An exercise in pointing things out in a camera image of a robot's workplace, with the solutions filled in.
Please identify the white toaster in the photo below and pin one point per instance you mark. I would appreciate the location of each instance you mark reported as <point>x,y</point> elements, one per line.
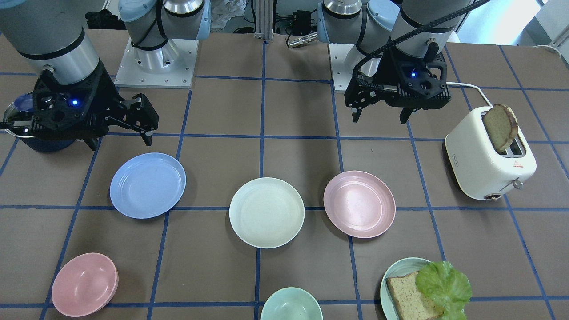
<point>481,172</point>

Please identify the blue plate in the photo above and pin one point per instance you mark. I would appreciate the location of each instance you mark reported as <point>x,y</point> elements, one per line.
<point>147,185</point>

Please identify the white chair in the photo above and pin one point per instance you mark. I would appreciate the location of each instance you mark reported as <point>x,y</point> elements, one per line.
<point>453,37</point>

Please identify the green lettuce leaf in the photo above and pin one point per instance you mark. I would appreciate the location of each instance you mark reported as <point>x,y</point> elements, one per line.
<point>447,287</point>

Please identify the cream white plate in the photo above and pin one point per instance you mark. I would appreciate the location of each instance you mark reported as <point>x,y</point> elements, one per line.
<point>266,212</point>

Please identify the pink bowl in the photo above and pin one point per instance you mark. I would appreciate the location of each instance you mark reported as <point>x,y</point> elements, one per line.
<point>85,285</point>

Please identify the blue saucepan with lid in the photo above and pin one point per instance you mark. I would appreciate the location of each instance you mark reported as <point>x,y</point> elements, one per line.
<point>18,114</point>

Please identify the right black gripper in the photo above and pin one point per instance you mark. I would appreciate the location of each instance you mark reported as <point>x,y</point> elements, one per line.
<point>106,92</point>

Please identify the green plate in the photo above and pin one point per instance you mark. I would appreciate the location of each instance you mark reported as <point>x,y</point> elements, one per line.
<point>400,268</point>

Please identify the bread slice on plate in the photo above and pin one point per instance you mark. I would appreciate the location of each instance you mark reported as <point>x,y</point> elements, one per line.
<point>409,302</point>

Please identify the green bowl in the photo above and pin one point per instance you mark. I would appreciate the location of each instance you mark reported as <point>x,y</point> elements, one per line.
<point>291,304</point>

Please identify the aluminium frame post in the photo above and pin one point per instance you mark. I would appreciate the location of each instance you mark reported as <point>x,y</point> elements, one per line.
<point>264,12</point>

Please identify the pink plate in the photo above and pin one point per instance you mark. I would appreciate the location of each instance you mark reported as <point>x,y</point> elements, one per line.
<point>359,204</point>

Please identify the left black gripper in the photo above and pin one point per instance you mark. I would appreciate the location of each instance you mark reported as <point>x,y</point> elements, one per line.
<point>386,67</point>

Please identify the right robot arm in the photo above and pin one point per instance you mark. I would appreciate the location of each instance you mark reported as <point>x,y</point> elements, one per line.
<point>46,34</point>

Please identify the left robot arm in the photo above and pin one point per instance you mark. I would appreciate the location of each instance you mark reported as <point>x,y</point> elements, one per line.
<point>398,46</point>

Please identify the toast slice in toaster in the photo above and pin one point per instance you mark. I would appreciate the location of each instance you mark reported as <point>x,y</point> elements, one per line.
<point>501,126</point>

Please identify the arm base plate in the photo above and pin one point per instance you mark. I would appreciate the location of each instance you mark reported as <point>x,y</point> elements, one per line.
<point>171,66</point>
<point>343,58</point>

